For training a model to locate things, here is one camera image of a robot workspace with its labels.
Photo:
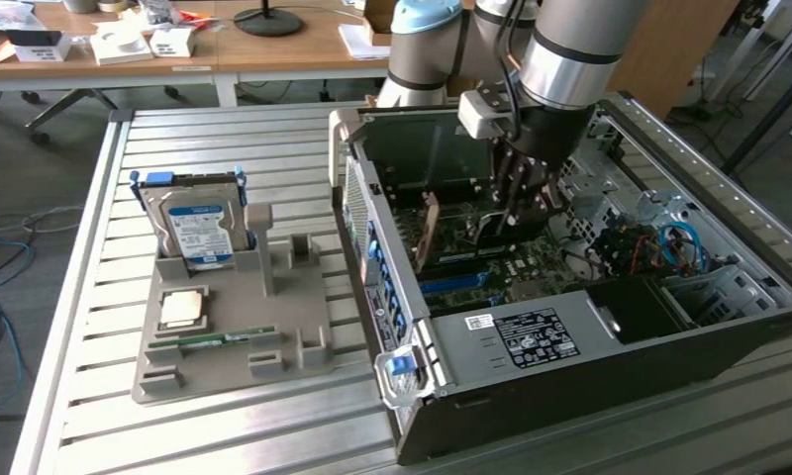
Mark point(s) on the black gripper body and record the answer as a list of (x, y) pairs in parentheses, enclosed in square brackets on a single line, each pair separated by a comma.
[(551, 133)]

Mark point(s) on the black graphics card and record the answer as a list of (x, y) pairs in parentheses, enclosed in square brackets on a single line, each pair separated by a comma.
[(429, 232)]

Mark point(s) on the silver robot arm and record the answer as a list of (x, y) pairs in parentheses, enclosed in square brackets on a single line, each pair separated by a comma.
[(567, 59)]

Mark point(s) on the green motherboard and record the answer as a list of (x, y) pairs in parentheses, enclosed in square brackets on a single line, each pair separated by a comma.
[(535, 267)]

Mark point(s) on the RAM stick with white label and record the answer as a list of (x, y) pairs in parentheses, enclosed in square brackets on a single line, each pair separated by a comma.
[(468, 257)]

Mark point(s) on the blue expansion slot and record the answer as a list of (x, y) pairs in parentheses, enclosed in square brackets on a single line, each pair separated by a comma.
[(455, 283)]

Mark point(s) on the white power socket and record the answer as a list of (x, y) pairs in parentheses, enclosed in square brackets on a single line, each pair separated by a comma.
[(702, 74)]

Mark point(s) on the wooden cabinet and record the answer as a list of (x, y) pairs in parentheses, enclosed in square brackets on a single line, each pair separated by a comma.
[(687, 49)]

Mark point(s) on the grey power supply unit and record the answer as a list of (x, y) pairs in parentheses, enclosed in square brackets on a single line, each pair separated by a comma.
[(468, 351)]

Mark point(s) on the black metal leg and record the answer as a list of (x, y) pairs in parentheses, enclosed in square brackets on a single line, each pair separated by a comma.
[(772, 123)]

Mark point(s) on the white paper stack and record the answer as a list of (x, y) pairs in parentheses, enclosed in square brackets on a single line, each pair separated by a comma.
[(359, 44)]

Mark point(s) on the brown cardboard box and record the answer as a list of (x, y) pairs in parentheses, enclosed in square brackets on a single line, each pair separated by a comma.
[(377, 17)]

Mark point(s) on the open black PC case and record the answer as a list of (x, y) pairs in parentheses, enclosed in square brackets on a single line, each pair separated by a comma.
[(567, 396)]

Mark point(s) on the blue case release latch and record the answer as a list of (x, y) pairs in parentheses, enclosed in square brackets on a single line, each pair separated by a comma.
[(397, 368)]

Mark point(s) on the light wooden desk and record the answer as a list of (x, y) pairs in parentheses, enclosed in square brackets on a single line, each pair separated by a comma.
[(79, 69), (291, 49)]

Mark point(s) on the hard disk with blue caddy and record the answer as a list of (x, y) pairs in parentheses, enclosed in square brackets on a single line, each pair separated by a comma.
[(197, 227)]

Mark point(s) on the black lamp base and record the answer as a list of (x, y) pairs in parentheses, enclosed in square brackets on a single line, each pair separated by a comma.
[(267, 24)]

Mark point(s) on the grey parts rack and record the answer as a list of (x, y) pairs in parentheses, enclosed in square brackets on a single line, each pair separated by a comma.
[(237, 316)]

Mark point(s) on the green RAM stick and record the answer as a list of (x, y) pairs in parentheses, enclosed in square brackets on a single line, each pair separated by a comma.
[(217, 339)]

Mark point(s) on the CPU chip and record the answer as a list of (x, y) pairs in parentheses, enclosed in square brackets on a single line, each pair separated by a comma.
[(181, 309)]

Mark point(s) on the orange item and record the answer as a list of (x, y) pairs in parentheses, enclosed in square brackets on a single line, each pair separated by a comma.
[(195, 19)]

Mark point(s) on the small white box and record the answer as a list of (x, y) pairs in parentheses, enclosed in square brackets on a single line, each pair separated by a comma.
[(171, 44)]

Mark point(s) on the white tape roll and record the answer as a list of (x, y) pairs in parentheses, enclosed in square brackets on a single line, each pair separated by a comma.
[(132, 44)]

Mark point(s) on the flat white box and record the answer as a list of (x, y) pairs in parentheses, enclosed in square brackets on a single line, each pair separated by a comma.
[(121, 58)]

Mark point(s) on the clear packaging pile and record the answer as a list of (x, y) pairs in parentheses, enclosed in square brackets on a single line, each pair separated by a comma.
[(155, 10)]

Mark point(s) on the beige tape roll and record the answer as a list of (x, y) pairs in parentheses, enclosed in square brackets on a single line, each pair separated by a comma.
[(113, 5)]

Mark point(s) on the grey cup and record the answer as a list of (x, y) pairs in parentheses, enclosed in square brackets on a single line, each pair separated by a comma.
[(80, 6)]

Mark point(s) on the white box with black lid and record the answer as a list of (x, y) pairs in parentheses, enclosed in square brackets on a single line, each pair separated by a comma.
[(38, 52)]

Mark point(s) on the clear plastic bag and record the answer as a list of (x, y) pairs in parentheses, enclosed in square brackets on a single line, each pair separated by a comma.
[(6, 15)]

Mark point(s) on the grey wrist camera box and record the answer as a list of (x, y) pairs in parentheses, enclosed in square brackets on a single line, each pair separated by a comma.
[(482, 119)]

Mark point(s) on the white desk frame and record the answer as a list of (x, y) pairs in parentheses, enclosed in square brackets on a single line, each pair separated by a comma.
[(746, 47)]

